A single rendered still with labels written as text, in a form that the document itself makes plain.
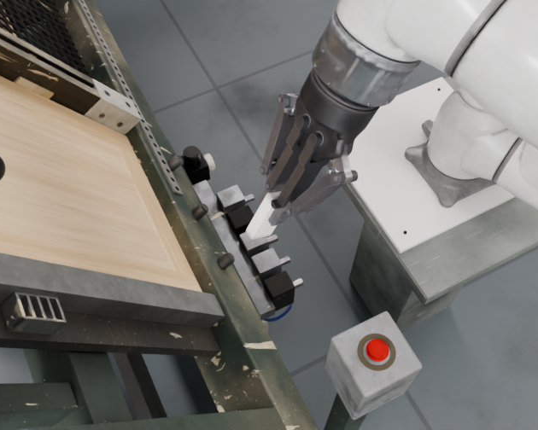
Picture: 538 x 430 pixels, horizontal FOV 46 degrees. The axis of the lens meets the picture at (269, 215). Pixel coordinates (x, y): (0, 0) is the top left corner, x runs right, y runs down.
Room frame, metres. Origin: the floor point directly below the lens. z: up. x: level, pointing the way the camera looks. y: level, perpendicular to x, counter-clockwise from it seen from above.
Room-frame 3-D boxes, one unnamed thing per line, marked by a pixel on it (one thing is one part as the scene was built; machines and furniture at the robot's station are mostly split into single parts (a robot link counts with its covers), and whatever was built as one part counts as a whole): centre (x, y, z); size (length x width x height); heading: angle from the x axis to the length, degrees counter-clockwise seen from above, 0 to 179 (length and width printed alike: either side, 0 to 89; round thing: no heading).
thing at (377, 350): (0.35, -0.19, 0.93); 0.04 x 0.04 x 0.02
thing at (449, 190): (0.88, -0.44, 0.79); 0.22 x 0.18 x 0.06; 27
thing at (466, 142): (0.86, -0.45, 0.93); 0.18 x 0.16 x 0.22; 50
